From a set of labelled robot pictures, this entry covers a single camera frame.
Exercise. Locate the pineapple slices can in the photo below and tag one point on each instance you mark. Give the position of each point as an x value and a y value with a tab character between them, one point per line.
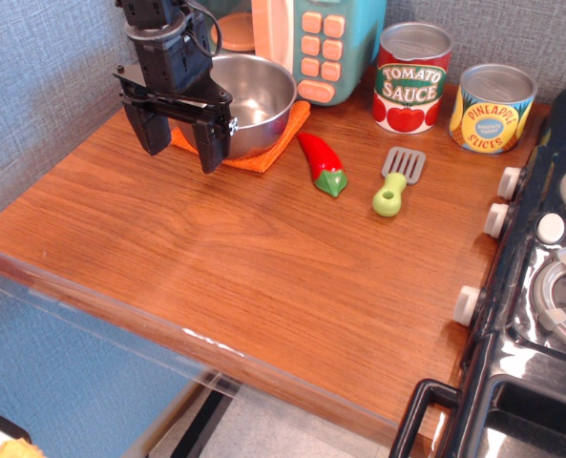
491	108

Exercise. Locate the orange cloth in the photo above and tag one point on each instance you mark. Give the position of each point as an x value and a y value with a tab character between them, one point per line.
299	114

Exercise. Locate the white stove knob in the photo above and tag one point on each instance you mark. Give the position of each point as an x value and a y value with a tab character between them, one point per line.
495	219
466	302
508	182

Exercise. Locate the teal toy microwave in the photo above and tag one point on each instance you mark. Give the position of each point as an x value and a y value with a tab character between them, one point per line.
327	45

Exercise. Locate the tomato sauce can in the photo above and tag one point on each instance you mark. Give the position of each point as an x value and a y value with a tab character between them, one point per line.
411	72

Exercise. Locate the clear acrylic barrier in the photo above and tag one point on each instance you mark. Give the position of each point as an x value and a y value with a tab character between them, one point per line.
85	375

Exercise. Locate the stainless steel bowl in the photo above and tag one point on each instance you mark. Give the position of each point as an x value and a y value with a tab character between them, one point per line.
263	93

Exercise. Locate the red toy chili pepper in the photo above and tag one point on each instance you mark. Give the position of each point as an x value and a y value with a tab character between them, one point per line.
328	172

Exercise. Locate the green handled toy spatula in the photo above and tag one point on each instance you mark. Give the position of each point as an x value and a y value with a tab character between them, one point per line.
402	167

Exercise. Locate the yellow object at corner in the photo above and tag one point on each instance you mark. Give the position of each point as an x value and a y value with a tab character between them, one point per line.
20	448

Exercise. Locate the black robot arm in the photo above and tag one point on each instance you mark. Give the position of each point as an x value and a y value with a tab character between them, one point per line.
172	79

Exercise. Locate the black toy stove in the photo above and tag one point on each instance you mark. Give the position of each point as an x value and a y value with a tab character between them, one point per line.
511	400

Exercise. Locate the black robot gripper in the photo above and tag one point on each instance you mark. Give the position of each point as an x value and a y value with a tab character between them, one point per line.
172	79

